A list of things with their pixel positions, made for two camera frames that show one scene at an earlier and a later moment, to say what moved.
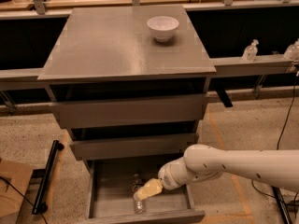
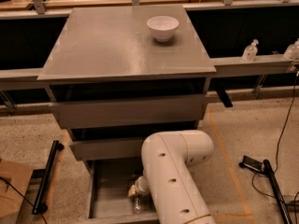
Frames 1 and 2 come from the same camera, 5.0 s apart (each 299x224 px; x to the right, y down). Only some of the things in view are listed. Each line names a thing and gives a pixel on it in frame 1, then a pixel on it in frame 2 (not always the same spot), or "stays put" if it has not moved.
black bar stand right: x=282 y=207 stays put
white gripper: x=165 y=177 → x=141 y=184
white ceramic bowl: x=163 y=27 stays put
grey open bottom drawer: x=109 y=195 stays put
